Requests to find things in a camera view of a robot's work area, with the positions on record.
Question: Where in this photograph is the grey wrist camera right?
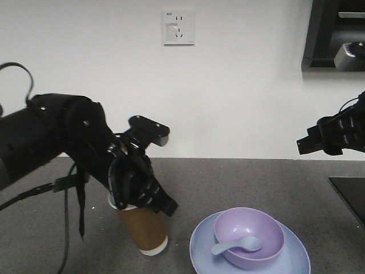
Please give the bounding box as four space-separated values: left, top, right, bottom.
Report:
334 41 364 71

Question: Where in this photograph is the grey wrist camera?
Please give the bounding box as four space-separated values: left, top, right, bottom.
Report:
128 115 170 148
334 41 364 71

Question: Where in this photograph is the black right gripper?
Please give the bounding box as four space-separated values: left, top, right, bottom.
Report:
296 93 364 156

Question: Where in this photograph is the white wall socket centre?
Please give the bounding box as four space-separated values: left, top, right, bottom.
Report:
162 10 196 46

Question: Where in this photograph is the purple plastic bowl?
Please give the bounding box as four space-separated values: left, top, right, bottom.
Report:
214 207 285 270

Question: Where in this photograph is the brown paper cup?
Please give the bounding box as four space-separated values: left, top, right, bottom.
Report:
107 139 169 256

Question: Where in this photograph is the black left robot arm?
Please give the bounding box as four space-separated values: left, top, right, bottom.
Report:
1 94 177 216

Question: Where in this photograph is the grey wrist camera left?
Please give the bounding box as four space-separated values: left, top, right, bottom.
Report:
128 115 170 148

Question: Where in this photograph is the light blue plastic spoon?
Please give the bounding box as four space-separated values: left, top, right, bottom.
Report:
211 236 263 255

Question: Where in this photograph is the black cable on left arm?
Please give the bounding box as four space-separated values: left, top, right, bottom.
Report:
0 62 92 274

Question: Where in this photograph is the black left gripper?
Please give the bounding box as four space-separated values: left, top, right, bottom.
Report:
108 132 178 217

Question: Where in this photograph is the black induction cooktop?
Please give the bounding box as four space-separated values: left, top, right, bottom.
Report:
329 177 364 227

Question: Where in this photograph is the light blue plastic plate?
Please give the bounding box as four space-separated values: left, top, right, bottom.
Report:
189 212 311 274

